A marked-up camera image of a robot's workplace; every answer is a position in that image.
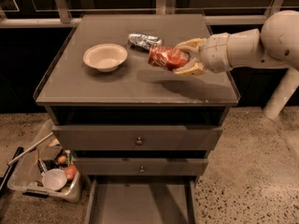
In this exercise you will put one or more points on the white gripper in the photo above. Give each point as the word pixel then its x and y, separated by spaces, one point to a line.
pixel 215 54

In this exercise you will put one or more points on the red coke can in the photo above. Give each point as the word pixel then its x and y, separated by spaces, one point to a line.
pixel 167 57

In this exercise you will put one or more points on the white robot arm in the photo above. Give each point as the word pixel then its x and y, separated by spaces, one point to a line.
pixel 275 45

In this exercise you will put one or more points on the grey drawer cabinet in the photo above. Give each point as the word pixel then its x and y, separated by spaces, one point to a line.
pixel 136 93

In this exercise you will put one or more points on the middle grey drawer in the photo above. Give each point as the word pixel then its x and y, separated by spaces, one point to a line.
pixel 135 166

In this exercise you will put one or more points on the top grey drawer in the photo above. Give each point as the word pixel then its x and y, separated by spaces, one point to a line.
pixel 115 137

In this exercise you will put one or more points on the bottom open grey drawer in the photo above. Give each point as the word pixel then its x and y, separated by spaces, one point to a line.
pixel 141 200

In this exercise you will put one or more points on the silver foil chip bag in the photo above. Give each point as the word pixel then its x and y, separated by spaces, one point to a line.
pixel 143 41

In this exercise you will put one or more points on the white paper bowl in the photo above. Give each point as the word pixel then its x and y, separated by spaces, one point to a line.
pixel 105 57

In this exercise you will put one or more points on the orange fruit in bin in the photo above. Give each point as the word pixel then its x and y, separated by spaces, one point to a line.
pixel 62 160

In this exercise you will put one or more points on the red apple in bin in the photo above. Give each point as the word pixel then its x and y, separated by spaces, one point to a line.
pixel 70 172

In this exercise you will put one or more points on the dark packet in bin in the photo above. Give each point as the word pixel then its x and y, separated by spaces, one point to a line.
pixel 46 165

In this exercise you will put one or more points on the white bowl in bin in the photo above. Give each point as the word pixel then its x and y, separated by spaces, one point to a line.
pixel 54 179

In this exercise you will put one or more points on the clear plastic storage bin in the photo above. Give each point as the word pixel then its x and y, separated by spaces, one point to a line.
pixel 27 178

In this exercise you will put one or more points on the metal window rail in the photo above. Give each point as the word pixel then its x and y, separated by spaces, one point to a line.
pixel 69 13

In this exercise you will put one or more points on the white diagonal post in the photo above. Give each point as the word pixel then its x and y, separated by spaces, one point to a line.
pixel 282 94

